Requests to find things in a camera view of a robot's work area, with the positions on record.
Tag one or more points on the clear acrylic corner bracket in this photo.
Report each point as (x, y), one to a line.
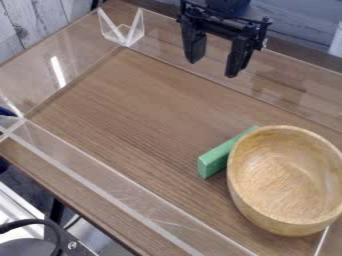
(122, 34)

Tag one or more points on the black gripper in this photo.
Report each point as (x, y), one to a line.
(225, 18)

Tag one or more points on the brown wooden bowl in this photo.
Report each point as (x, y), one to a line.
(285, 180)

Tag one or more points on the black metal table leg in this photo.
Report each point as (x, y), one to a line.
(57, 211)

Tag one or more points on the clear acrylic enclosure wall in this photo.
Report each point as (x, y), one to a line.
(114, 120)

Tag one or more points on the green wooden block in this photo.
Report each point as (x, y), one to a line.
(213, 161)

